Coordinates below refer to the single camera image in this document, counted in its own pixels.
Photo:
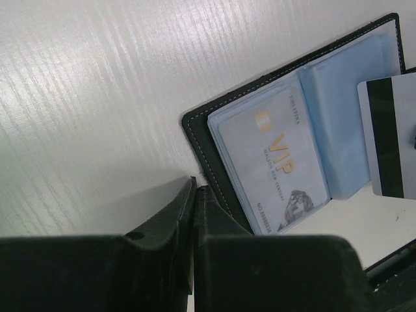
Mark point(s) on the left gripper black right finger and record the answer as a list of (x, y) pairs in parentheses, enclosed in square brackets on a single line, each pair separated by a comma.
[(237, 271)]

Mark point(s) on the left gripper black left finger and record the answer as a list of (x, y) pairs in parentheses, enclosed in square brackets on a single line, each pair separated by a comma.
[(147, 269)]

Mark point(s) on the black leather card holder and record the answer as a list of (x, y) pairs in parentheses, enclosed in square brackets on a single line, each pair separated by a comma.
[(328, 78)]

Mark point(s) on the silver VIP card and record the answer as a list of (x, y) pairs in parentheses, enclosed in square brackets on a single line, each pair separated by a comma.
[(272, 159)]

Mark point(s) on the white credit card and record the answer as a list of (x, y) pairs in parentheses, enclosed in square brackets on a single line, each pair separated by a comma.
[(388, 116)]

